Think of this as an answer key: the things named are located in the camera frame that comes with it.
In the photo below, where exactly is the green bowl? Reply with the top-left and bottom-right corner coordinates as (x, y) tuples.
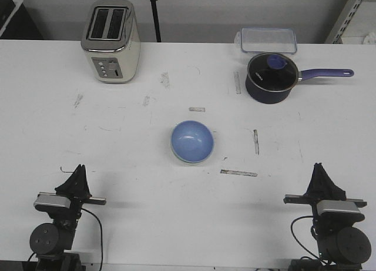
(173, 150), (212, 163)

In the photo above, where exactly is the clear plastic food container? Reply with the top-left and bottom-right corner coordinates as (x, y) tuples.
(234, 27), (297, 54)

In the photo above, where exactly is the blue bowl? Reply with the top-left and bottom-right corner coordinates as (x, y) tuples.
(170, 121), (214, 152)

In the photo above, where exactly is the cream and chrome toaster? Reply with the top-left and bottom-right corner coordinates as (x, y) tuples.
(80, 0), (140, 83)

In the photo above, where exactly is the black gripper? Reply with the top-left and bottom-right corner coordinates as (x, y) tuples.
(283, 163), (367, 245)
(39, 165), (106, 229)

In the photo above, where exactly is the glass pot lid blue knob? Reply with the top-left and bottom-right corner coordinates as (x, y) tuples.
(248, 53), (298, 92)

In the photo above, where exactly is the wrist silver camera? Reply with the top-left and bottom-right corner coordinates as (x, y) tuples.
(33, 194), (71, 212)
(317, 200), (361, 215)

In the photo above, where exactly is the black cable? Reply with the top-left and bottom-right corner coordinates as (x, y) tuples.
(26, 206), (104, 269)
(290, 214), (324, 266)

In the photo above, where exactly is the left black cable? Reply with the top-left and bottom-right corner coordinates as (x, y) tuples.
(26, 206), (104, 269)

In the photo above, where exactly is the grey metal shelf upright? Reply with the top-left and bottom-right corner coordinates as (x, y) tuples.
(324, 0), (375, 44)

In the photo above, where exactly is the dark blue saucepan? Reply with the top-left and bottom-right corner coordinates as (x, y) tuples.
(245, 52), (354, 104)

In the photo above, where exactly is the black tripod pole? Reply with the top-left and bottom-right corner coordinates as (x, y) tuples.
(150, 0), (162, 42)

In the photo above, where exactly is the right black cable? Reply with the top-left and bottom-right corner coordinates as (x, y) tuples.
(290, 214), (324, 266)

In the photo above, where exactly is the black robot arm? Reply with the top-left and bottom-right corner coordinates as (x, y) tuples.
(29, 165), (106, 270)
(283, 163), (371, 270)

